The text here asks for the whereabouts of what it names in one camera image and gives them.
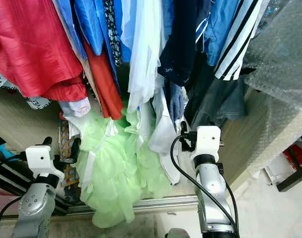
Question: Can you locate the black slatted rack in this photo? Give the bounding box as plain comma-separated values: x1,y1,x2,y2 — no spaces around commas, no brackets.
0,156,30,196

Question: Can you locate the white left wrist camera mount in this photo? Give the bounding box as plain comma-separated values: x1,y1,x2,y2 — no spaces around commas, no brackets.
25,145,64,183

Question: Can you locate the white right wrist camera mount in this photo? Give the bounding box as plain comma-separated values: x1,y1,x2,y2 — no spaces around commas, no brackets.
190,125,222,167

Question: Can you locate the white box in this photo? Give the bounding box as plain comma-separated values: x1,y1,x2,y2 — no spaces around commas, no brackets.
265,154,295,184

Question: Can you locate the clear bubble wrap sheet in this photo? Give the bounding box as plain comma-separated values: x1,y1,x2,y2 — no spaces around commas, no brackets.
240,0,302,149

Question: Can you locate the beige wooden wardrobe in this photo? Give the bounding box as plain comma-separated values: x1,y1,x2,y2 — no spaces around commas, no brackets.
0,64,302,219

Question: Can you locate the navy garment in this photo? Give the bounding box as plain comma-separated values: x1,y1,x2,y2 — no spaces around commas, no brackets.
158,0,213,87

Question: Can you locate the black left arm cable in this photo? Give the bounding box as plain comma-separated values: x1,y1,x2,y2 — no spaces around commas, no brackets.
0,196,25,238

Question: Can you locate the white black print garment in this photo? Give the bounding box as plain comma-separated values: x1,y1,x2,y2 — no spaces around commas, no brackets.
0,67,38,110

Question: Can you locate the colourful patterned cloth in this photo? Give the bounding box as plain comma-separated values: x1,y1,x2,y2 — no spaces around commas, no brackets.
59,117,80,189

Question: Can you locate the blue satin garment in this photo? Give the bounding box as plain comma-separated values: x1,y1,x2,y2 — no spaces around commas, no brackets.
69,0,119,85

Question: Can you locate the dark floral print garment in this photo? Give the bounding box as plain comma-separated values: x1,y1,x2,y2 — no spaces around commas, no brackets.
104,0,122,65

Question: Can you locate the pink cloth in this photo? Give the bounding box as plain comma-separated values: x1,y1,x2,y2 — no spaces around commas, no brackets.
0,193,23,216

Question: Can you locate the red hanging garment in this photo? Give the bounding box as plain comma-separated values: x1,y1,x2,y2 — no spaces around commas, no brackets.
0,0,88,102

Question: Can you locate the teal black item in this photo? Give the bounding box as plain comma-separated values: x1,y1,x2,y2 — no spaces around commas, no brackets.
0,131,23,162

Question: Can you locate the white garment pink cuff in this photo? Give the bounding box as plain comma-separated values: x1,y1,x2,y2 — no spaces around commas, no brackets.
59,97,91,118

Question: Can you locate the light blue sheer garment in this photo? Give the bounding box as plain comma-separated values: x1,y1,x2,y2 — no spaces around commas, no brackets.
120,0,166,114

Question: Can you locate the black furniture bar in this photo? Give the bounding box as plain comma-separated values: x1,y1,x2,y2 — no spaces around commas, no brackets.
276,166,302,192

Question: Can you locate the blue denim sleeve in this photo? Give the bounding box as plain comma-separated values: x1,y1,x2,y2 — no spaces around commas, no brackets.
167,82,186,122

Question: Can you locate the white black striped garment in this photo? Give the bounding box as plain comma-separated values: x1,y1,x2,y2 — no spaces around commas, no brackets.
214,0,270,81

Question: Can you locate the grey garment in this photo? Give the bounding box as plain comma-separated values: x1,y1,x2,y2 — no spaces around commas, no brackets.
186,64,247,129

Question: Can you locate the light green tulle dress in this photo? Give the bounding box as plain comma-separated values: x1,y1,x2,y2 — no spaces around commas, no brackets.
72,99,174,229

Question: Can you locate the blue shirt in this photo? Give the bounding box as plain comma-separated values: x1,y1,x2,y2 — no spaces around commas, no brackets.
196,0,246,67

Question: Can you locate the grey robot right leg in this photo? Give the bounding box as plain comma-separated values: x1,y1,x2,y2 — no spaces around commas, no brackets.
166,228,192,238

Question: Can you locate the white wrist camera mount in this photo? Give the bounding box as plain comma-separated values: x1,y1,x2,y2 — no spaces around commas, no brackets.
190,125,222,167
25,145,64,183

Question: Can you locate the orange red garment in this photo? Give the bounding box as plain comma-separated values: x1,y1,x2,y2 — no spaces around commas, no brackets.
84,42,124,120

